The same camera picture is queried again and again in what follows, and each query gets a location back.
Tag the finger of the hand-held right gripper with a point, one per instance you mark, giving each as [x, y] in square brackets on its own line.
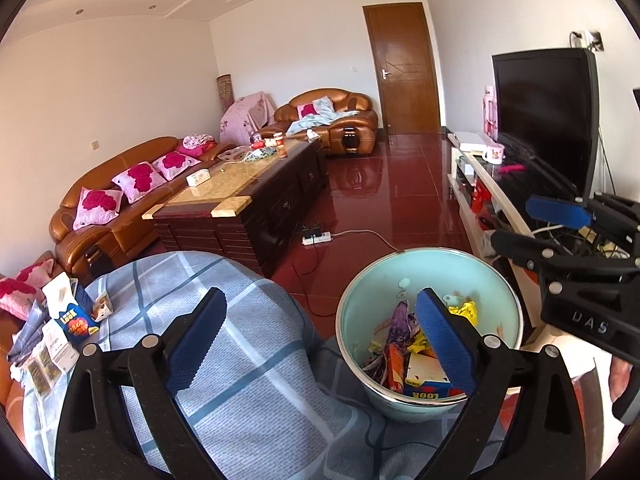
[555, 210]
[520, 247]

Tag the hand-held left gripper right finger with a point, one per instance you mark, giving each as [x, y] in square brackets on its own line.
[445, 345]

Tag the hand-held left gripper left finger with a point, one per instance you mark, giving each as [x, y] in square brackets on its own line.
[195, 345]

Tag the mint green trash bin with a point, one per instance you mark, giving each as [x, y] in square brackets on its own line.
[370, 285]

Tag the person's right hand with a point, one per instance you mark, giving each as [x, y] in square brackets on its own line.
[620, 380]

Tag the purple foil wrapper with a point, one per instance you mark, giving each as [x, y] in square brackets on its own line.
[402, 320]

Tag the orange snack wrapper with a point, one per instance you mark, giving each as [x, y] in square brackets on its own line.
[394, 367]

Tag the beige TV stand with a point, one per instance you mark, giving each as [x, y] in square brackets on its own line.
[500, 195]

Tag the white mug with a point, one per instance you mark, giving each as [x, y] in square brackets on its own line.
[493, 153]

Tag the black television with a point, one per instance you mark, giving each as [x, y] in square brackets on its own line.
[545, 110]

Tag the small snack packet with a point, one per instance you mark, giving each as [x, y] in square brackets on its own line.
[102, 305]

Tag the white set-top box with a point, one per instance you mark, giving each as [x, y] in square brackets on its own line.
[472, 141]

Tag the pink package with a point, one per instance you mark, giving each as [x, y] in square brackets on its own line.
[490, 112]

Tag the upright blue white milk carton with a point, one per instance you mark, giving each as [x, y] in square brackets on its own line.
[75, 327]

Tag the brown leather three-seat sofa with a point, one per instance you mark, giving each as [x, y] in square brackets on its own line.
[115, 240]

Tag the white rectangular box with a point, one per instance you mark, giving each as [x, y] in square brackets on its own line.
[60, 347]

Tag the seaweed snack packet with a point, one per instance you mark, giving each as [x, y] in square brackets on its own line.
[37, 377]
[50, 365]

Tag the white power strip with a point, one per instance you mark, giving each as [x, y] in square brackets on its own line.
[316, 237]

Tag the white tissue box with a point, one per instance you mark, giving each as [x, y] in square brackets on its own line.
[197, 178]

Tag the dark wooden coffee table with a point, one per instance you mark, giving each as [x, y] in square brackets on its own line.
[225, 180]

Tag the folded blue plaid bedsheet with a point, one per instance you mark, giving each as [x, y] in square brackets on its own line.
[25, 335]

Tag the pink floral pillow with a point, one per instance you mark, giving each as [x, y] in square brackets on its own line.
[140, 177]
[97, 205]
[306, 110]
[175, 162]
[20, 292]

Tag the brown leather chaise sofa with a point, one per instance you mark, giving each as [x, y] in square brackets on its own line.
[6, 375]

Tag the clear plastic tray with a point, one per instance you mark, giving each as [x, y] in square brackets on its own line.
[235, 155]

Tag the brown leather armchair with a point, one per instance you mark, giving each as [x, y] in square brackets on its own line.
[365, 130]

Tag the teal cloth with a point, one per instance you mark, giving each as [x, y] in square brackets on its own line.
[261, 154]

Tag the folded pink blanket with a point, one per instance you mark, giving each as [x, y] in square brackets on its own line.
[197, 141]

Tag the brown wooden door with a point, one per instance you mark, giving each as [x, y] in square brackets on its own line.
[405, 70]

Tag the paper cup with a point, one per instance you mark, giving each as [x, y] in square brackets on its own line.
[280, 145]

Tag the pink floral cloth cover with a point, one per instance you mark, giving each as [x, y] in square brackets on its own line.
[245, 115]

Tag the light blue clothes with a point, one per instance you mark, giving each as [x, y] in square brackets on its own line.
[320, 120]

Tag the wall socket with plugs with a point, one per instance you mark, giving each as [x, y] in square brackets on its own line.
[586, 40]

